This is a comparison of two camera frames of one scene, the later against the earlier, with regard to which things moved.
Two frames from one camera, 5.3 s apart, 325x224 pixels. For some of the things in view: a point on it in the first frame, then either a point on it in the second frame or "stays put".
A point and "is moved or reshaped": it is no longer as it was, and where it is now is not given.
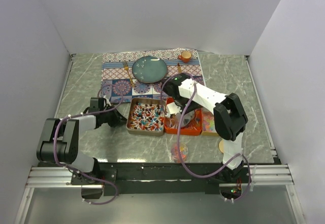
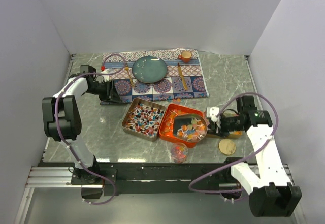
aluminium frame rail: [54, 177] stays put
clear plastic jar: [174, 153] stays put
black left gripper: [118, 118] → [111, 93]
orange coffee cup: [185, 56] stays put
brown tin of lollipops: [147, 116] is moved or reshaped
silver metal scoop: [188, 118] is moved or reshaped
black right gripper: [194, 106] → [216, 129]
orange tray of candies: [171, 123] → [166, 130]
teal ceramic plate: [149, 69] stays put
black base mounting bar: [124, 178] stays put
